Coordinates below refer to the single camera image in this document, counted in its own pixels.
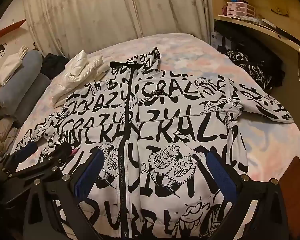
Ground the beige quilt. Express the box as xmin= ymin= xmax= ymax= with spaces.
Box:
xmin=0 ymin=117 xmax=22 ymax=155

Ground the white puffer jacket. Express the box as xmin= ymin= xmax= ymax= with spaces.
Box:
xmin=51 ymin=50 xmax=110 ymax=104

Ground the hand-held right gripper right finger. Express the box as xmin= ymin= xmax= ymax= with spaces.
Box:
xmin=206 ymin=150 xmax=288 ymax=240

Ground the wooden ornament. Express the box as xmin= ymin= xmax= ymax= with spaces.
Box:
xmin=270 ymin=6 xmax=290 ymax=15

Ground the pastel patterned bed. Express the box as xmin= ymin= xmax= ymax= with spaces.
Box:
xmin=12 ymin=34 xmax=300 ymax=230

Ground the beige curtain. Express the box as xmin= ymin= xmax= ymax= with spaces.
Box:
xmin=22 ymin=0 xmax=213 ymax=58

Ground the curved wooden desk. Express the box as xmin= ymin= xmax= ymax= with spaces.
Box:
xmin=209 ymin=0 xmax=300 ymax=98

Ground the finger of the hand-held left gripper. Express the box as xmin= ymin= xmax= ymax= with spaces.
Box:
xmin=15 ymin=142 xmax=73 ymax=180
xmin=4 ymin=142 xmax=39 ymax=178

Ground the white black graffiti print jacket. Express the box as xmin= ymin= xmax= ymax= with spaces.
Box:
xmin=11 ymin=46 xmax=294 ymax=240

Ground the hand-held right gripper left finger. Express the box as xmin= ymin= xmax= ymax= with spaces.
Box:
xmin=22 ymin=150 xmax=109 ymax=240

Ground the white folded cloth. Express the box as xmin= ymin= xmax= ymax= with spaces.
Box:
xmin=0 ymin=45 xmax=28 ymax=85

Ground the pink drawer organizer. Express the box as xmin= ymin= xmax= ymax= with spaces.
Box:
xmin=226 ymin=1 xmax=255 ymax=18

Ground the long black strip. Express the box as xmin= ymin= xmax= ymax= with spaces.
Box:
xmin=262 ymin=18 xmax=300 ymax=49

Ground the white cardboard box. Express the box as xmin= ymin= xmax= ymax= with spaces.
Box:
xmin=210 ymin=31 xmax=227 ymax=49

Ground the red wall shelf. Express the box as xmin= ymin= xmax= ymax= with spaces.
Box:
xmin=0 ymin=19 xmax=25 ymax=44

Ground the black bag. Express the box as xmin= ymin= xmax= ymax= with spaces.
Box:
xmin=230 ymin=40 xmax=285 ymax=90

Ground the grey bolster pillow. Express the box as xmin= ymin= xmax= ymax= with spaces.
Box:
xmin=5 ymin=74 xmax=50 ymax=122
xmin=0 ymin=50 xmax=43 ymax=115

